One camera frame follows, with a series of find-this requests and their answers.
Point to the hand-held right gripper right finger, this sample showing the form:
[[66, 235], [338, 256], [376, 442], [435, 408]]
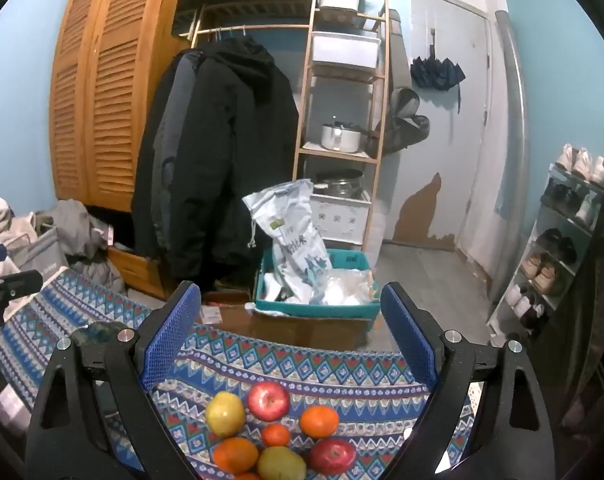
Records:
[[404, 332]]

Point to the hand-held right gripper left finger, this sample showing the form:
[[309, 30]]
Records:
[[169, 340]]

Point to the dark glass plate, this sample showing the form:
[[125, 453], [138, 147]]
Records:
[[99, 332]]

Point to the yellow pear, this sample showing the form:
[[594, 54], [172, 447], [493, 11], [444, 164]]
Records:
[[282, 465], [225, 414]]

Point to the red apple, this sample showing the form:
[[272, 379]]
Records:
[[268, 400], [332, 456]]

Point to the small orange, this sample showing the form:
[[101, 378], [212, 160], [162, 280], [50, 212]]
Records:
[[275, 435]]

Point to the grey tote bag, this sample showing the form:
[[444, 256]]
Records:
[[37, 255]]

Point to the clear plastic bags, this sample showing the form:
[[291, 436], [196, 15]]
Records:
[[342, 287]]

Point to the grey crumpled clothing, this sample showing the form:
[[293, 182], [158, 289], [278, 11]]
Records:
[[74, 225]]

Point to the teal plastic crate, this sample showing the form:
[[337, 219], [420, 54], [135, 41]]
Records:
[[322, 311]]

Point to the white shoe rack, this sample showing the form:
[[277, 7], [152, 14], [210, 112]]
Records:
[[502, 305]]

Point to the flat cardboard box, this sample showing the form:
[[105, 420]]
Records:
[[292, 330]]

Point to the blue patterned tablecloth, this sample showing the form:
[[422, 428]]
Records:
[[282, 360]]

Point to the white printed rice bag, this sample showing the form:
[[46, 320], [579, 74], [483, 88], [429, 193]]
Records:
[[287, 220]]

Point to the steel pot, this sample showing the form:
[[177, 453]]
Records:
[[339, 182]]

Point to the pale blue door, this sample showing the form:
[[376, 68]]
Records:
[[447, 160]]

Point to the black hooded coat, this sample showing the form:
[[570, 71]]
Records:
[[222, 160]]

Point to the bamboo clothes rack shelf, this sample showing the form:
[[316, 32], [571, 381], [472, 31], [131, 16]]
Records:
[[332, 151]]

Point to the green hanging bag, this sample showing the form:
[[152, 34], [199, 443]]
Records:
[[402, 130]]

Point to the wooden louvered wardrobe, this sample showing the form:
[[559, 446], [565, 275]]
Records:
[[112, 85]]

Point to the grey jacket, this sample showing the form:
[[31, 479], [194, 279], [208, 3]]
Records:
[[168, 125]]

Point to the group of assorted shoes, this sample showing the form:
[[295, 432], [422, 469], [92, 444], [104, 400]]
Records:
[[579, 162]]

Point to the dark blue umbrella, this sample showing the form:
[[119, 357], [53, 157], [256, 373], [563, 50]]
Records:
[[434, 72]]

